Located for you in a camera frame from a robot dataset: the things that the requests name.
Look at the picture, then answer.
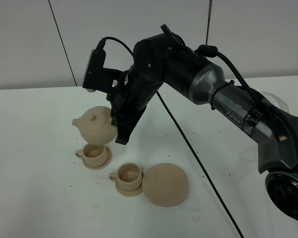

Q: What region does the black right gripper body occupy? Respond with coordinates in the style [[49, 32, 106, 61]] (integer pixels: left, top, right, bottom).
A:
[[106, 63, 161, 124]]

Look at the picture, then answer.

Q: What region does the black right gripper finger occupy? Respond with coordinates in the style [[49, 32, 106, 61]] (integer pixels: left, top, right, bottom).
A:
[[113, 99, 149, 145]]

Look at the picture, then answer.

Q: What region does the beige teapot with lid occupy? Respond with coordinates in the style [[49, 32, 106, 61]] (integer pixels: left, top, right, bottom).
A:
[[72, 106, 117, 145]]

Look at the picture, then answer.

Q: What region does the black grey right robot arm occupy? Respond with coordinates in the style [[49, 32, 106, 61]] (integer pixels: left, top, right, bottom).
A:
[[107, 25, 298, 220]]

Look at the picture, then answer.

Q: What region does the large beige teapot saucer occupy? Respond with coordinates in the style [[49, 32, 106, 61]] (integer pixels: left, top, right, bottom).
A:
[[142, 163, 190, 207]]

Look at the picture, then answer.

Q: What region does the beige far cup saucer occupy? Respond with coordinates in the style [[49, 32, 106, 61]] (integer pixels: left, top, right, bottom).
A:
[[82, 146, 112, 170]]

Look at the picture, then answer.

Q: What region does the beige cup saucer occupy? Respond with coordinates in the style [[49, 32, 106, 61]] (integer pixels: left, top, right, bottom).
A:
[[82, 146, 112, 170], [115, 172, 143, 197]]

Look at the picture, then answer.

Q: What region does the beige far teacup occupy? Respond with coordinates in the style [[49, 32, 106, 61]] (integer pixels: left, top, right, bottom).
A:
[[75, 143, 108, 168]]

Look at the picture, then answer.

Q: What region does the beige near cup saucer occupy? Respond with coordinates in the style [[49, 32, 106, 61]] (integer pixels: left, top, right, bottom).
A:
[[115, 172, 143, 197]]

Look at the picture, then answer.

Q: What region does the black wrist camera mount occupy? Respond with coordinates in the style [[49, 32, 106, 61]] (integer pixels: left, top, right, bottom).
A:
[[82, 49, 128, 95]]

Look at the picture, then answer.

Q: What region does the beige teacup with handle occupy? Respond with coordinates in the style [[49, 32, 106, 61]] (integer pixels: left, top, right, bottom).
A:
[[108, 163, 143, 192]]

